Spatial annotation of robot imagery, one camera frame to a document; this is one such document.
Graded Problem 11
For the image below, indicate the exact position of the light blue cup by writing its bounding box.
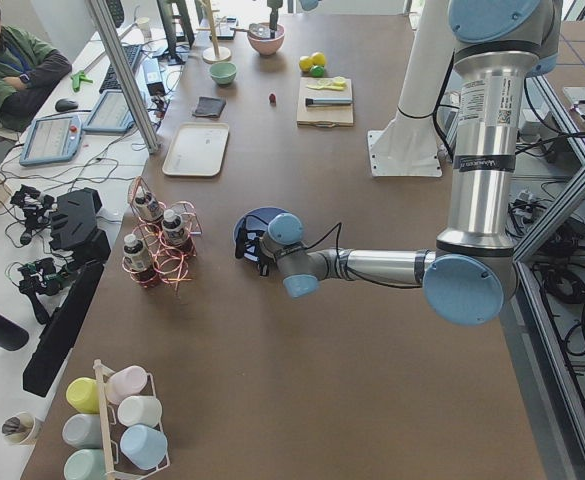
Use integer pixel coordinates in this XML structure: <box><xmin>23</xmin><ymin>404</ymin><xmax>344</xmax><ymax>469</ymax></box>
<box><xmin>120</xmin><ymin>424</ymin><xmax>168</xmax><ymax>470</ymax></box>

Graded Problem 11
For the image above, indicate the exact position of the blue plate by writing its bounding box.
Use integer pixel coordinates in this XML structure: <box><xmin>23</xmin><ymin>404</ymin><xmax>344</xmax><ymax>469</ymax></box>
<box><xmin>233</xmin><ymin>206</ymin><xmax>286</xmax><ymax>262</ymax></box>

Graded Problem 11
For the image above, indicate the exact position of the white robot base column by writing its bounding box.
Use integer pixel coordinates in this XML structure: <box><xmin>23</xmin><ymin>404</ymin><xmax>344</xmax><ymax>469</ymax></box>
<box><xmin>368</xmin><ymin>0</ymin><xmax>455</xmax><ymax>177</ymax></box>

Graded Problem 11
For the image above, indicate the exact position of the dark drink bottle front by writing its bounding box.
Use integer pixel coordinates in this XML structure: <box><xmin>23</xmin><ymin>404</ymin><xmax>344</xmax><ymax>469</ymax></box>
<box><xmin>123</xmin><ymin>233</ymin><xmax>153</xmax><ymax>273</ymax></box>

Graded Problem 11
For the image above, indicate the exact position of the green bowl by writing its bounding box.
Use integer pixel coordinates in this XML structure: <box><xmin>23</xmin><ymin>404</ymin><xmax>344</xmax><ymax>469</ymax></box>
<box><xmin>209</xmin><ymin>62</ymin><xmax>237</xmax><ymax>86</ymax></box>

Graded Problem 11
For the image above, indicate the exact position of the dark drink bottle back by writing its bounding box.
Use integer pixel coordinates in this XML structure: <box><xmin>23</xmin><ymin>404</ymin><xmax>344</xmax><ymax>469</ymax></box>
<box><xmin>134</xmin><ymin>189</ymin><xmax>162</xmax><ymax>222</ymax></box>

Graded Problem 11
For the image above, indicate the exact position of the black keyboard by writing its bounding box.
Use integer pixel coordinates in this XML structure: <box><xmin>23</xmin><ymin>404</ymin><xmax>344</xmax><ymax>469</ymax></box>
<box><xmin>98</xmin><ymin>43</ymin><xmax>145</xmax><ymax>95</ymax></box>

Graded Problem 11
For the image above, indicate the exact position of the yellow lemon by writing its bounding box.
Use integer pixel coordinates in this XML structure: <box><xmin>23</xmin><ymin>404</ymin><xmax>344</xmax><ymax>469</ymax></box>
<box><xmin>310</xmin><ymin>51</ymin><xmax>327</xmax><ymax>67</ymax></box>
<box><xmin>298</xmin><ymin>56</ymin><xmax>314</xmax><ymax>72</ymax></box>

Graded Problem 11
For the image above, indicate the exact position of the white cup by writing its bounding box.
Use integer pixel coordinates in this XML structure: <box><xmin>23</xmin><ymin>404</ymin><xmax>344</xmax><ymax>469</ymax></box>
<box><xmin>117</xmin><ymin>395</ymin><xmax>163</xmax><ymax>428</ymax></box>

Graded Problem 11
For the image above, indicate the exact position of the wooden cup tree stand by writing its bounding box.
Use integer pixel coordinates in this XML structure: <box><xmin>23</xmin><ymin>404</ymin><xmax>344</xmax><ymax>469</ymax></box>
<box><xmin>197</xmin><ymin>0</ymin><xmax>232</xmax><ymax>64</ymax></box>

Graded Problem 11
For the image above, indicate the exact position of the yellow plastic peeler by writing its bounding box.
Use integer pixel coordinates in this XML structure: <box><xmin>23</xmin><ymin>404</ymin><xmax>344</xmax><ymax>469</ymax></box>
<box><xmin>306</xmin><ymin>76</ymin><xmax>348</xmax><ymax>91</ymax></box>

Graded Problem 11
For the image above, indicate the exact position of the green lime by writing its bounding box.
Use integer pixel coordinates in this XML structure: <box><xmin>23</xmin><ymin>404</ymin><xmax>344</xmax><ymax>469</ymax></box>
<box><xmin>309</xmin><ymin>65</ymin><xmax>325</xmax><ymax>78</ymax></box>

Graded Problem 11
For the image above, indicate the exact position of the copper wire bottle rack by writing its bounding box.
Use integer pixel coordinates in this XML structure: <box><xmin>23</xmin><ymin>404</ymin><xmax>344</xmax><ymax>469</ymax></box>
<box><xmin>121</xmin><ymin>176</ymin><xmax>202</xmax><ymax>291</ymax></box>

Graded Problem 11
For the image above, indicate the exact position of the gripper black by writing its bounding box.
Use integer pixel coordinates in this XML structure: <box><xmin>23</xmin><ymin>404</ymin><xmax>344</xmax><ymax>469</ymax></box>
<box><xmin>267</xmin><ymin>0</ymin><xmax>281</xmax><ymax>38</ymax></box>
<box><xmin>234</xmin><ymin>227</ymin><xmax>272</xmax><ymax>276</ymax></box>

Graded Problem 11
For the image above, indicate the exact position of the paper cup with utensils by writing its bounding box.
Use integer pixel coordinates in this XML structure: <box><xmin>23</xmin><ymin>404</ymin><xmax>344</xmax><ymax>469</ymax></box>
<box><xmin>1</xmin><ymin>412</ymin><xmax>43</xmax><ymax>445</ymax></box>

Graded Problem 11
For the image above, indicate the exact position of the teach pendant left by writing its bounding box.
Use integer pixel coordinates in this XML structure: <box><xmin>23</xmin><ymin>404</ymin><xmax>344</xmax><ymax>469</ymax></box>
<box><xmin>19</xmin><ymin>115</ymin><xmax>82</xmax><ymax>167</ymax></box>

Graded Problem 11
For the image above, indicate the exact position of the grey cup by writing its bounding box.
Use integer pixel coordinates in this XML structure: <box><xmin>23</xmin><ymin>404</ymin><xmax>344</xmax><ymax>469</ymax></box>
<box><xmin>62</xmin><ymin>413</ymin><xmax>102</xmax><ymax>449</ymax></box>

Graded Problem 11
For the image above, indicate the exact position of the dark drink bottle middle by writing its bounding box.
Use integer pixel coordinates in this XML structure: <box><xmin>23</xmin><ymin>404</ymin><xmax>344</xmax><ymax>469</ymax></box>
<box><xmin>161</xmin><ymin>209</ymin><xmax>188</xmax><ymax>247</ymax></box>

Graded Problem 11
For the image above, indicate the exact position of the beige tray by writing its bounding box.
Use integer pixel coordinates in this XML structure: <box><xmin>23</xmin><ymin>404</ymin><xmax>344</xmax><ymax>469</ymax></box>
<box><xmin>162</xmin><ymin>122</ymin><xmax>230</xmax><ymax>178</ymax></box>

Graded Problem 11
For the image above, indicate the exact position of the seated person green shirt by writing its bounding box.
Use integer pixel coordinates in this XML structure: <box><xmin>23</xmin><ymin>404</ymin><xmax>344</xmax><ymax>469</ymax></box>
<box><xmin>0</xmin><ymin>9</ymin><xmax>72</xmax><ymax>132</ymax></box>

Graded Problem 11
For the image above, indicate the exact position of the black computer mouse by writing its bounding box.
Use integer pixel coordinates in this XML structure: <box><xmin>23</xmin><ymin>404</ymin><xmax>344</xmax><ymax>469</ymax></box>
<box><xmin>55</xmin><ymin>98</ymin><xmax>78</xmax><ymax>113</ymax></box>

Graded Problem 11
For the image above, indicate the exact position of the aluminium frame post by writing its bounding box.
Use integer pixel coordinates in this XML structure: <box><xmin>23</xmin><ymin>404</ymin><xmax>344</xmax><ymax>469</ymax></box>
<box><xmin>85</xmin><ymin>0</ymin><xmax>159</xmax><ymax>154</ymax></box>

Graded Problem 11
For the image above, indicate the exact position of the white wire cup rack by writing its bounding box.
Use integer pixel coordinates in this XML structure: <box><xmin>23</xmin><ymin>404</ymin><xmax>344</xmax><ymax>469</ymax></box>
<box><xmin>93</xmin><ymin>359</ymin><xmax>171</xmax><ymax>479</ymax></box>

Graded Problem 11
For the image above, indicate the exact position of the teach pendant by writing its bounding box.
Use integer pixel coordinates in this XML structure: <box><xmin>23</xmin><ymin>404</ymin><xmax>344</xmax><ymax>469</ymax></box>
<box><xmin>19</xmin><ymin>115</ymin><xmax>82</xmax><ymax>167</ymax></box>
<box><xmin>83</xmin><ymin>89</ymin><xmax>134</xmax><ymax>135</ymax></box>

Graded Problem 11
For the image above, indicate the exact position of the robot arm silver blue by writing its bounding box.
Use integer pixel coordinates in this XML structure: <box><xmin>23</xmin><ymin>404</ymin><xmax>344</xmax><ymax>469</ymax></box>
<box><xmin>267</xmin><ymin>0</ymin><xmax>320</xmax><ymax>38</ymax></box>
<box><xmin>234</xmin><ymin>1</ymin><xmax>562</xmax><ymax>325</ymax></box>

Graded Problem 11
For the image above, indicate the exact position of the teach pendant right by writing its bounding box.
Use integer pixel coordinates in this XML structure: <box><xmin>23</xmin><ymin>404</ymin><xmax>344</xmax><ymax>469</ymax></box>
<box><xmin>83</xmin><ymin>89</ymin><xmax>134</xmax><ymax>135</ymax></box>

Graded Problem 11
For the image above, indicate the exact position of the pink cup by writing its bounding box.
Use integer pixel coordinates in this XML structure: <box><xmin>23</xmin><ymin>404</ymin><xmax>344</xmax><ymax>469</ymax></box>
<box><xmin>105</xmin><ymin>365</ymin><xmax>147</xmax><ymax>405</ymax></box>

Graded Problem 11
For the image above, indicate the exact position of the knife with black handle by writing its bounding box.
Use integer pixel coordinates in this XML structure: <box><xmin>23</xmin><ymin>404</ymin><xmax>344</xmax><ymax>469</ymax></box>
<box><xmin>304</xmin><ymin>97</ymin><xmax>353</xmax><ymax>107</ymax></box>

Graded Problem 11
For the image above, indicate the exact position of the dark grey cloth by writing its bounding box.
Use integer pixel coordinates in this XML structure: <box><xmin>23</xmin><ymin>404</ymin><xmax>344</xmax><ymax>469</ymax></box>
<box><xmin>192</xmin><ymin>96</ymin><xmax>226</xmax><ymax>118</ymax></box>

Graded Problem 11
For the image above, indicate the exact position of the dark drink bottle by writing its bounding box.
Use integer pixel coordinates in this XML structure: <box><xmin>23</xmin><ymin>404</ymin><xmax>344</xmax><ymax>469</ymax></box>
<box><xmin>134</xmin><ymin>189</ymin><xmax>162</xmax><ymax>222</ymax></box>
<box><xmin>123</xmin><ymin>233</ymin><xmax>153</xmax><ymax>273</ymax></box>
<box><xmin>161</xmin><ymin>209</ymin><xmax>188</xmax><ymax>247</ymax></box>

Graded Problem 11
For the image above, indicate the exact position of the wooden cutting board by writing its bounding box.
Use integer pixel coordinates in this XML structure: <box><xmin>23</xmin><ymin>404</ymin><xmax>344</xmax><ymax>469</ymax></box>
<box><xmin>296</xmin><ymin>77</ymin><xmax>354</xmax><ymax>127</ymax></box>

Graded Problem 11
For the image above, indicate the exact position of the mint green cup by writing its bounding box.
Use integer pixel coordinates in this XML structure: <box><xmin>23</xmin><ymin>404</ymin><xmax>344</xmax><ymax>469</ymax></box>
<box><xmin>63</xmin><ymin>449</ymin><xmax>106</xmax><ymax>480</ymax></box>

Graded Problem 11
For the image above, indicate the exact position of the yellow cup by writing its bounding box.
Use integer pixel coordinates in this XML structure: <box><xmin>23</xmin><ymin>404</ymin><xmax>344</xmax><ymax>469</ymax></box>
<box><xmin>66</xmin><ymin>377</ymin><xmax>99</xmax><ymax>414</ymax></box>

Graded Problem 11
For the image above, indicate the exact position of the pink bowl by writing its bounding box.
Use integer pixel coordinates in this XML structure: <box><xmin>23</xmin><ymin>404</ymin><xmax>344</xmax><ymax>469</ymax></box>
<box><xmin>247</xmin><ymin>22</ymin><xmax>285</xmax><ymax>56</ymax></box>

